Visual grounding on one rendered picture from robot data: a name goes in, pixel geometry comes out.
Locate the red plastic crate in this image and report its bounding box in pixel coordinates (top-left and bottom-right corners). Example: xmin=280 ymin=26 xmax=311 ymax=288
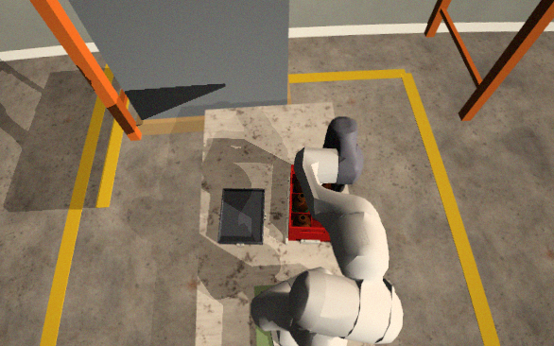
xmin=288 ymin=164 xmax=331 ymax=242

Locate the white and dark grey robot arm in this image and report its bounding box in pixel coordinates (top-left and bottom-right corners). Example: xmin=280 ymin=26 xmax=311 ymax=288
xmin=251 ymin=116 xmax=403 ymax=346

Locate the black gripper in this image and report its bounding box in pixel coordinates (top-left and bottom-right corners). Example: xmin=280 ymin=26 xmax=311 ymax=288
xmin=332 ymin=183 xmax=346 ymax=193

